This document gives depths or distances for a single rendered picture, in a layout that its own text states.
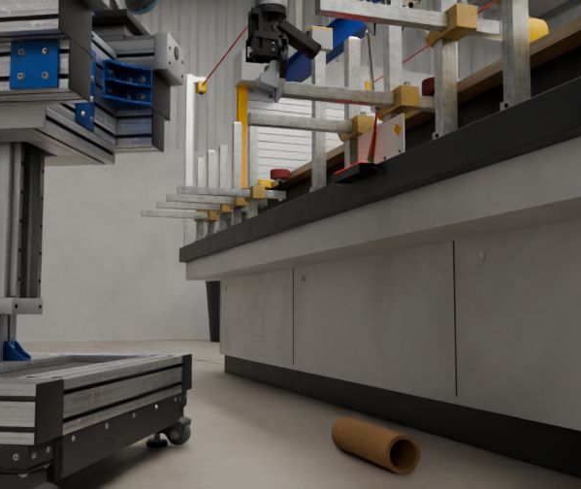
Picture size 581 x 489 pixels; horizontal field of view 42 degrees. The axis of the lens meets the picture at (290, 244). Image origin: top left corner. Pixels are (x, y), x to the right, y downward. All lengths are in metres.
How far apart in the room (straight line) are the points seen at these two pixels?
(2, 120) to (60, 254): 7.86
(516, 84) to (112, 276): 8.24
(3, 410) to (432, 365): 1.24
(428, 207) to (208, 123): 8.38
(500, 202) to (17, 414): 0.92
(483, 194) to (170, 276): 8.19
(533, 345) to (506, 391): 0.15
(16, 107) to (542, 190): 0.98
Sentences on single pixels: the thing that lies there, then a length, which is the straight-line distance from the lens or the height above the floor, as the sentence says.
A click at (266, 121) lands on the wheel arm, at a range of 2.00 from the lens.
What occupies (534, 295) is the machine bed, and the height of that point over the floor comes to 0.37.
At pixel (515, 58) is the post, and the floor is 0.80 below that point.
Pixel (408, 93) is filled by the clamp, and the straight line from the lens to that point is 1.85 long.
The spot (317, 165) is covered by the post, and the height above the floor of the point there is 0.79.
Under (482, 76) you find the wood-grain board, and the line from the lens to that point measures 1.86.
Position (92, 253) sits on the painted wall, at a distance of 9.42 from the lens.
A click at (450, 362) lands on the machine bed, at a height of 0.21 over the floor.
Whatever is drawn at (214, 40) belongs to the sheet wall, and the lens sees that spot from 10.36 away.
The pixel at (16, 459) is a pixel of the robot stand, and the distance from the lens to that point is 1.22.
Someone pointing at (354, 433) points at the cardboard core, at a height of 0.06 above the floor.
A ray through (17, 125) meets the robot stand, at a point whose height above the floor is 0.69.
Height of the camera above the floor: 0.33
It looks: 5 degrees up
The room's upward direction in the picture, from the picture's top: straight up
